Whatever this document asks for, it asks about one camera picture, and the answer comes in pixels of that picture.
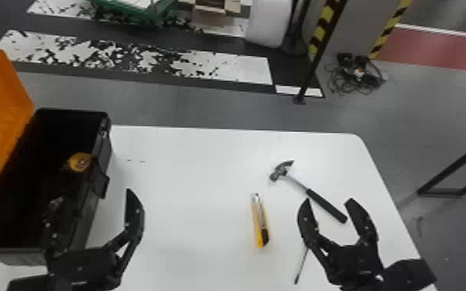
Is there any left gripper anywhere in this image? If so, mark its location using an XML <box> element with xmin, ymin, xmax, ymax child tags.
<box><xmin>39</xmin><ymin>187</ymin><xmax>146</xmax><ymax>291</ymax></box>

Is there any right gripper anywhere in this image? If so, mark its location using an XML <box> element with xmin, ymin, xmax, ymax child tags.
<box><xmin>296</xmin><ymin>197</ymin><xmax>389</xmax><ymax>291</ymax></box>

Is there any black hammer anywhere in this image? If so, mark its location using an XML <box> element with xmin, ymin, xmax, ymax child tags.
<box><xmin>269</xmin><ymin>159</ymin><xmax>349</xmax><ymax>224</ymax></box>

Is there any black screwdriver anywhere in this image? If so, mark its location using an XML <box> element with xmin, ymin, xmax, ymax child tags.
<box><xmin>293</xmin><ymin>242</ymin><xmax>311</xmax><ymax>286</ymax></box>

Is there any yellow utility knife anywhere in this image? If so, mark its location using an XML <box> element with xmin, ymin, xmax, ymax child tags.
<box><xmin>250</xmin><ymin>192</ymin><xmax>271</xmax><ymax>250</ymax></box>

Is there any black tool box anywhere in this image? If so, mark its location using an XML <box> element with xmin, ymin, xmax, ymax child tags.
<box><xmin>0</xmin><ymin>48</ymin><xmax>113</xmax><ymax>266</ymax></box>

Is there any white roll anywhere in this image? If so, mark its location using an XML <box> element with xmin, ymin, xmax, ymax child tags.
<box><xmin>245</xmin><ymin>0</ymin><xmax>296</xmax><ymax>50</ymax></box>

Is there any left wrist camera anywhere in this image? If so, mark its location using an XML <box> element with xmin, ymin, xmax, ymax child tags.
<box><xmin>5</xmin><ymin>273</ymin><xmax>62</xmax><ymax>291</ymax></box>

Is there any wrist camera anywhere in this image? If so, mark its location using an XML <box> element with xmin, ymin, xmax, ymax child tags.
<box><xmin>380</xmin><ymin>258</ymin><xmax>438</xmax><ymax>291</ymax></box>
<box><xmin>5</xmin><ymin>273</ymin><xmax>62</xmax><ymax>291</ymax></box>

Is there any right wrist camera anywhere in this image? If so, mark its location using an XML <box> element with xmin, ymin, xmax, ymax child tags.
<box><xmin>380</xmin><ymin>258</ymin><xmax>438</xmax><ymax>291</ymax></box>

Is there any black metal frame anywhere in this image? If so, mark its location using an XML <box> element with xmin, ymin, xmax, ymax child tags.
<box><xmin>416</xmin><ymin>133</ymin><xmax>466</xmax><ymax>197</ymax></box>

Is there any black cable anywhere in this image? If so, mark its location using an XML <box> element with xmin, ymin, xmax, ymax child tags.
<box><xmin>323</xmin><ymin>52</ymin><xmax>388</xmax><ymax>97</ymax></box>

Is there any yellow black striped post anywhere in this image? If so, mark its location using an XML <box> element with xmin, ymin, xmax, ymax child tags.
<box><xmin>368</xmin><ymin>0</ymin><xmax>413</xmax><ymax>60</ymax></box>
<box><xmin>292</xmin><ymin>0</ymin><xmax>348</xmax><ymax>106</ymax></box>

